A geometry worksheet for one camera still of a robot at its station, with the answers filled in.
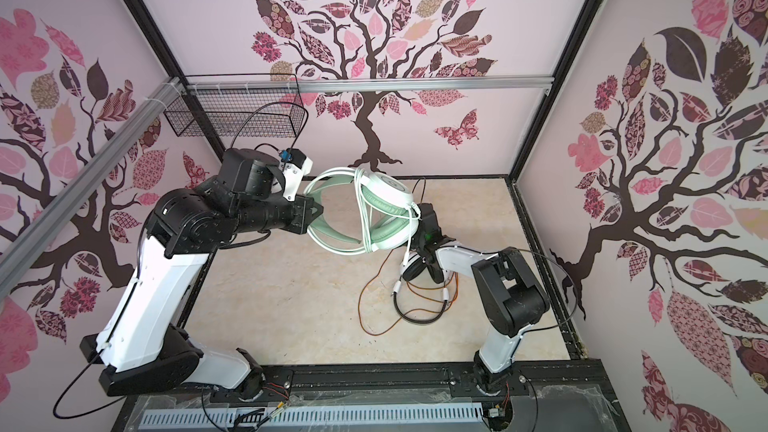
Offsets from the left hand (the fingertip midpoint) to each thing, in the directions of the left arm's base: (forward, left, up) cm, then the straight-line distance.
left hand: (317, 214), depth 60 cm
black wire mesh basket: (+49, +34, -6) cm, 60 cm away
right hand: (+13, -10, -24) cm, 30 cm away
